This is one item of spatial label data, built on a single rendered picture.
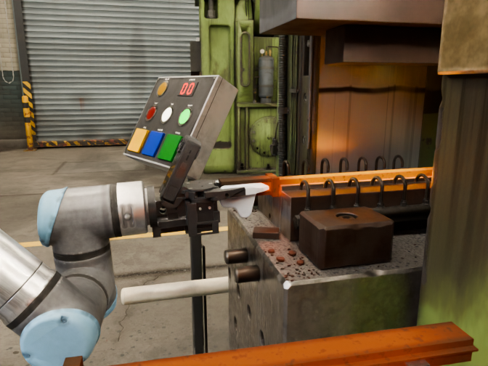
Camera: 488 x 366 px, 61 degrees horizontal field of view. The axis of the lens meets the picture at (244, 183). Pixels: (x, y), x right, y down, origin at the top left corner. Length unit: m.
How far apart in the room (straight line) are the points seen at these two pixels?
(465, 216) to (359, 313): 0.20
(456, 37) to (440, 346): 0.34
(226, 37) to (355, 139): 4.80
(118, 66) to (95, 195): 8.03
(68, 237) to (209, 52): 5.06
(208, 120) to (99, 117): 7.67
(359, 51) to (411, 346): 0.50
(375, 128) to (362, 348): 0.73
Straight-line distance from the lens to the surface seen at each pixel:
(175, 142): 1.14
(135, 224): 0.70
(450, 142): 0.59
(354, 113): 1.02
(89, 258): 0.72
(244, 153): 5.68
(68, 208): 0.70
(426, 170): 0.89
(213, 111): 1.14
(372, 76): 1.03
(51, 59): 8.84
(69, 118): 8.83
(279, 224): 0.76
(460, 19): 0.56
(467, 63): 0.54
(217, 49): 5.71
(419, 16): 0.78
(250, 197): 0.73
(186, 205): 0.71
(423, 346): 0.41
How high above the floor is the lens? 1.17
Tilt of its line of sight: 13 degrees down
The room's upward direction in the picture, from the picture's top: straight up
